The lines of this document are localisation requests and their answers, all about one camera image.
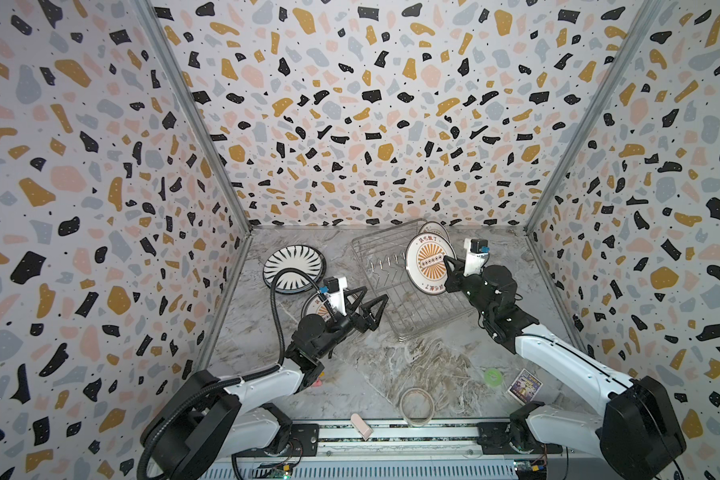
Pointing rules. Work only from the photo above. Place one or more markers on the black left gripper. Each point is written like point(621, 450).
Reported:
point(362, 323)

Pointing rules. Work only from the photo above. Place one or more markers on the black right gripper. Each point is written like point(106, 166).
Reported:
point(464, 281)

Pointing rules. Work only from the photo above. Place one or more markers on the orange sunburst plate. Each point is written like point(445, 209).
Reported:
point(318, 304)
point(434, 227)
point(424, 261)

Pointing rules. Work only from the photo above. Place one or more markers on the white striped plate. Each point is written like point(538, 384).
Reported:
point(301, 257)

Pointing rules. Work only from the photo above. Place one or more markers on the orange sunburst plate front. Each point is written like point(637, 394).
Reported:
point(318, 304)

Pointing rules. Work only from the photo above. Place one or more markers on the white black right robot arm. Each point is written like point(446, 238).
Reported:
point(632, 425)

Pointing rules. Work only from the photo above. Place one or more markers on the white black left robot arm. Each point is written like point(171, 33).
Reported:
point(209, 417)

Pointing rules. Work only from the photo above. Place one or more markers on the green round lid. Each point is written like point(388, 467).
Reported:
point(493, 377)

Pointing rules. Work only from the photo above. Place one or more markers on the colourful card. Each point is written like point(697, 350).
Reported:
point(525, 387)

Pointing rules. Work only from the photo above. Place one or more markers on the pink eraser block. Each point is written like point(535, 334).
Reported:
point(361, 426)

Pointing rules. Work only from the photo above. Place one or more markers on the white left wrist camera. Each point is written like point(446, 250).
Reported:
point(333, 292)

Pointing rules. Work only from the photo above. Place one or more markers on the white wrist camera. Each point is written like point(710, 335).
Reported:
point(333, 292)
point(477, 254)

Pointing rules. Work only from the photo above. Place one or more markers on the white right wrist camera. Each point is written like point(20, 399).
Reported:
point(477, 254)

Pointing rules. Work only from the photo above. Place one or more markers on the stainless wire dish rack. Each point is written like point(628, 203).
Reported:
point(411, 313)

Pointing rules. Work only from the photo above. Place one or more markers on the aluminium corner post right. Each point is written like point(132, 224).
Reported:
point(645, 16)

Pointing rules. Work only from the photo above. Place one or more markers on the aluminium corner post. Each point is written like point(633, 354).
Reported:
point(154, 33)
point(645, 16)

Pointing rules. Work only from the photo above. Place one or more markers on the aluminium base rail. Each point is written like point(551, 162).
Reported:
point(444, 449)

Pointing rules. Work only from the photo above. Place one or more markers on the aluminium corner post left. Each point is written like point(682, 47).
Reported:
point(154, 33)

